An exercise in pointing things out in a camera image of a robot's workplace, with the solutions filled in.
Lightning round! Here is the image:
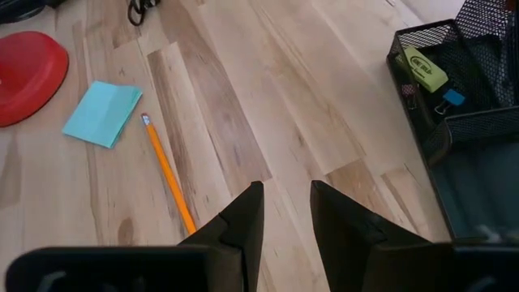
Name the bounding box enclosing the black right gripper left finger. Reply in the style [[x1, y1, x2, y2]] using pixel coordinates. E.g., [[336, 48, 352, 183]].
[[178, 181, 265, 292]]

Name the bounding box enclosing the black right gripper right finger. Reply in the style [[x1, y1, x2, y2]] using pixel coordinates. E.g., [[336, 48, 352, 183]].
[[310, 180, 433, 292]]

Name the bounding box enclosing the orange pencil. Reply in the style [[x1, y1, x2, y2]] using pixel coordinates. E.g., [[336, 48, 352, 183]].
[[139, 113, 199, 236]]

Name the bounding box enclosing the black mesh desk organizer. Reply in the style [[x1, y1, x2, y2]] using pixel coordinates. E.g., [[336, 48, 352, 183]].
[[385, 0, 519, 244]]

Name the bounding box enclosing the green eraser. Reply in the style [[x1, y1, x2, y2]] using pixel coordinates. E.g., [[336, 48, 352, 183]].
[[403, 46, 449, 93]]

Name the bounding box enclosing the blue sticky note pad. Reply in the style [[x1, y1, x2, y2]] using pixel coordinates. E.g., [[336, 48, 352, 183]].
[[62, 79, 144, 149]]

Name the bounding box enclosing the blue binder clip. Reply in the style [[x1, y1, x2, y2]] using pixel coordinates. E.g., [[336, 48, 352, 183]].
[[433, 88, 466, 116]]

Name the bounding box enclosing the red desk lamp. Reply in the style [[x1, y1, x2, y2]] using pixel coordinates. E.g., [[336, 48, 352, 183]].
[[0, 31, 70, 128]]

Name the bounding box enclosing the black lamp power cord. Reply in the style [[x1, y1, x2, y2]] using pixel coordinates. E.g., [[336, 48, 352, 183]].
[[127, 0, 162, 27]]

